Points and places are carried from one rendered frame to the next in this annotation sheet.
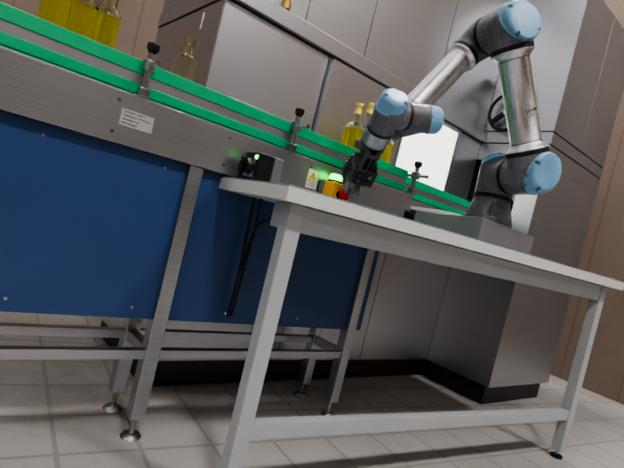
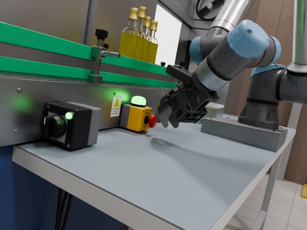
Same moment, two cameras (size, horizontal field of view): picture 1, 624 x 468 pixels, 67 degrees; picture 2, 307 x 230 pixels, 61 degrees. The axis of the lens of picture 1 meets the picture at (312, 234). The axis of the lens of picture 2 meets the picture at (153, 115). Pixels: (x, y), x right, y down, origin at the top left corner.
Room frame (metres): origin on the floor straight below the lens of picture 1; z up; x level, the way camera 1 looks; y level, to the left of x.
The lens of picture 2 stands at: (0.77, 0.26, 0.92)
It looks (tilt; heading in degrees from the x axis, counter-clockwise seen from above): 8 degrees down; 335
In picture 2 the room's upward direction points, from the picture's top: 10 degrees clockwise
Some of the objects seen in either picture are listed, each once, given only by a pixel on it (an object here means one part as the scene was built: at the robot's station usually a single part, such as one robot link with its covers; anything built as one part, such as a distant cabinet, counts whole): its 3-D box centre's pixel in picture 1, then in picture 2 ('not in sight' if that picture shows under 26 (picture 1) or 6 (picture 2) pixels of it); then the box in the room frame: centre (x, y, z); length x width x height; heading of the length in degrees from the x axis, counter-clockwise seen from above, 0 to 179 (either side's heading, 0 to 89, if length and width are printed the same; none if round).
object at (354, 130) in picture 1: (349, 149); (127, 54); (1.78, -0.06, 0.99); 0.06 x 0.06 x 0.21; 40
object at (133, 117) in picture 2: (332, 194); (136, 117); (1.50, -0.03, 0.79); 0.07 x 0.07 x 0.07; 40
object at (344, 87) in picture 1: (395, 136); (146, 31); (2.12, -0.26, 1.15); 0.90 x 0.03 x 0.34; 130
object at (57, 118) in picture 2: (245, 164); (51, 126); (1.28, 0.22, 0.79); 0.04 x 0.03 x 0.04; 40
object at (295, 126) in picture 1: (299, 130); (105, 58); (1.41, 0.11, 0.94); 0.07 x 0.04 x 0.13; 40
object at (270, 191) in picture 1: (355, 222); (123, 108); (2.06, -0.17, 0.73); 1.58 x 1.52 x 0.04; 123
